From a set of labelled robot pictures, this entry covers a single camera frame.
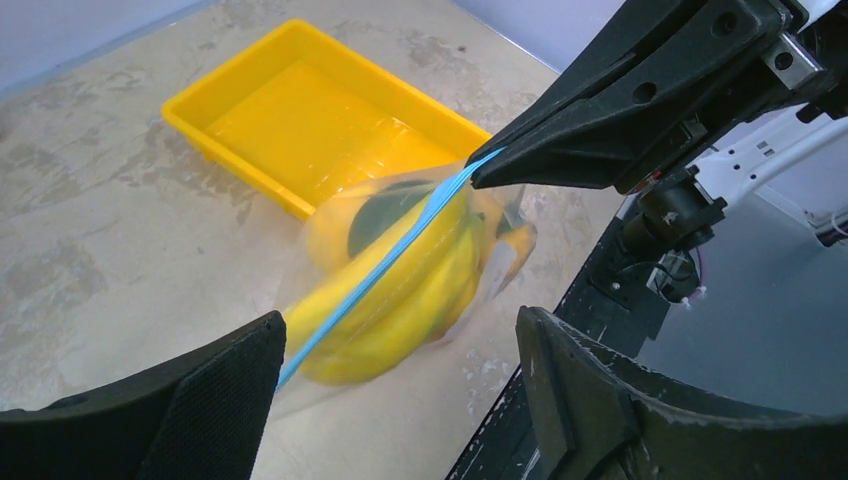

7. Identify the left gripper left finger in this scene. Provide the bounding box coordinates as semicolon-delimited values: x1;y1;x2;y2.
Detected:
1;311;286;479

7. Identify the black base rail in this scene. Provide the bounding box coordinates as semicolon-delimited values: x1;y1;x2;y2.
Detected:
449;198;704;479

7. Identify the clear zip top bag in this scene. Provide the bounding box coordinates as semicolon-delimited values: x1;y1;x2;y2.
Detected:
275;149;537;415

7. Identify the yellow banana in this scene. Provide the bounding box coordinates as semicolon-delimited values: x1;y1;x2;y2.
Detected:
284;188;488;388

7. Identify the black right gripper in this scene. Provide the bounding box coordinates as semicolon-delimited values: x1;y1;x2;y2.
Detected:
467;1;847;262

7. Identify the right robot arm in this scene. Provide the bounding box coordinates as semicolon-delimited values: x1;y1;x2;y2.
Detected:
468;1;847;261

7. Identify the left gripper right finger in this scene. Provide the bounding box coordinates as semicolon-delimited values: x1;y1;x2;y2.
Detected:
516;307;847;479

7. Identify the yellow plastic tray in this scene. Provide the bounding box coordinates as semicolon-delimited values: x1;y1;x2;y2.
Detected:
161;19;489;219

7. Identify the green avocado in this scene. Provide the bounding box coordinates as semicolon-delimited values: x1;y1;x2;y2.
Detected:
347;180;433;258

